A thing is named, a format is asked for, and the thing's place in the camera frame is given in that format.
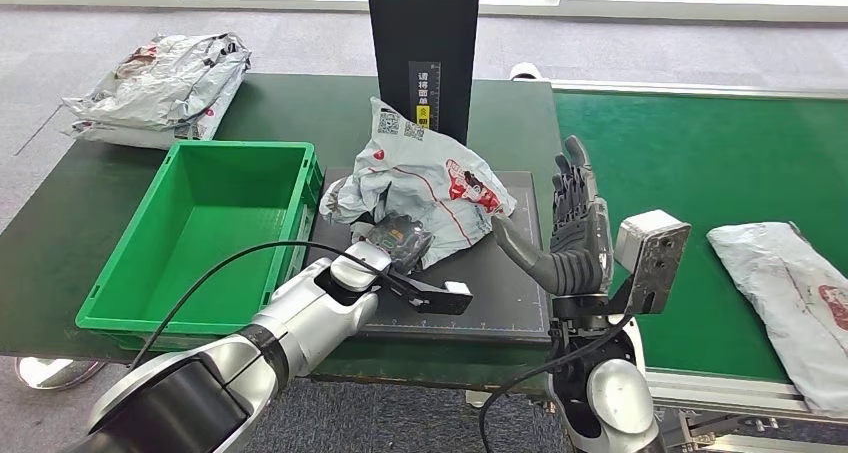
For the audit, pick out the grey parcel with red mark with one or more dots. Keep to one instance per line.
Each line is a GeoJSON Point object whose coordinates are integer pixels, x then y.
{"type": "Point", "coordinates": [782, 291]}

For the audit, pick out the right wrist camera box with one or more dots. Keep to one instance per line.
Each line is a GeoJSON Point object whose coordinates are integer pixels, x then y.
{"type": "Point", "coordinates": [652, 258]}

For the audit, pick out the green plastic crate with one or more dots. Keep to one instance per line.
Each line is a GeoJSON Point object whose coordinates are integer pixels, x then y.
{"type": "Point", "coordinates": [212, 238]}

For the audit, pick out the white parcel with red print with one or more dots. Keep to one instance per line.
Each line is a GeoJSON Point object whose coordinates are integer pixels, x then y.
{"type": "Point", "coordinates": [424, 178]}

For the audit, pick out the black scanner column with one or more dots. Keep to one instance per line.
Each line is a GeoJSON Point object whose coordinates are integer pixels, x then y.
{"type": "Point", "coordinates": [397, 26]}

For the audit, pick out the green conveyor belt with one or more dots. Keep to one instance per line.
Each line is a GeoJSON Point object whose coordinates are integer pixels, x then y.
{"type": "Point", "coordinates": [662, 172]}

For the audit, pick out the crumpled grey parcel bag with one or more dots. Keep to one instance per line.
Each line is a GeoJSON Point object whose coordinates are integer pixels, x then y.
{"type": "Point", "coordinates": [166, 79]}

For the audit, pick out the black scanner base plate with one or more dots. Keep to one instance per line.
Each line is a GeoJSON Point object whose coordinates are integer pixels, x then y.
{"type": "Point", "coordinates": [503, 291]}

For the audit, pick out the flat white parcel bag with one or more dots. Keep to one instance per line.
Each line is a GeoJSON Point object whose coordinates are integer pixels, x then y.
{"type": "Point", "coordinates": [192, 132]}

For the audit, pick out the round chrome base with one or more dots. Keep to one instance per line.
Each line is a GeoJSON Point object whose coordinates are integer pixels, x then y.
{"type": "Point", "coordinates": [53, 372]}

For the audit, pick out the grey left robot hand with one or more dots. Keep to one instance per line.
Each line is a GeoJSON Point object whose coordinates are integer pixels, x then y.
{"type": "Point", "coordinates": [401, 241]}

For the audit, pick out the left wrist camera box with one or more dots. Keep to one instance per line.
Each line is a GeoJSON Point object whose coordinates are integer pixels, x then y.
{"type": "Point", "coordinates": [430, 298]}

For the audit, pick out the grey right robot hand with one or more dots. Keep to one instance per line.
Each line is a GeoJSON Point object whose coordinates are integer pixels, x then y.
{"type": "Point", "coordinates": [576, 258]}

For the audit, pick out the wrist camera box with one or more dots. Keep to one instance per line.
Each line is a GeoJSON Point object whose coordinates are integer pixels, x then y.
{"type": "Point", "coordinates": [430, 298]}
{"type": "Point", "coordinates": [652, 258]}

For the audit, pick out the white table foot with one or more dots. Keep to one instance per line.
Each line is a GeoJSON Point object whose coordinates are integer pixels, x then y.
{"type": "Point", "coordinates": [478, 399]}

